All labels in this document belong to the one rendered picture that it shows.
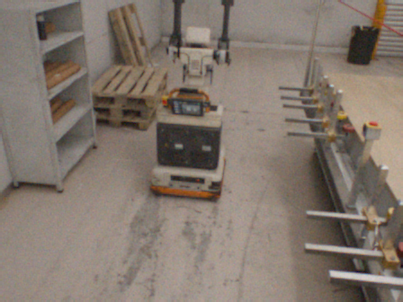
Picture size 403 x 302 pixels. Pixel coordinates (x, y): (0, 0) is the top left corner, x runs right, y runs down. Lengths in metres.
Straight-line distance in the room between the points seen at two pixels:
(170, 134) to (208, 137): 0.32
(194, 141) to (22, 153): 1.48
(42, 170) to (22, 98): 0.66
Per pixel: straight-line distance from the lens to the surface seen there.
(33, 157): 3.53
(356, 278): 1.51
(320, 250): 1.73
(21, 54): 3.18
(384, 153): 2.59
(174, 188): 3.31
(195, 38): 3.28
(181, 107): 2.98
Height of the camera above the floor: 1.97
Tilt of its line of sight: 28 degrees down
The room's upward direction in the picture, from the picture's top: 2 degrees clockwise
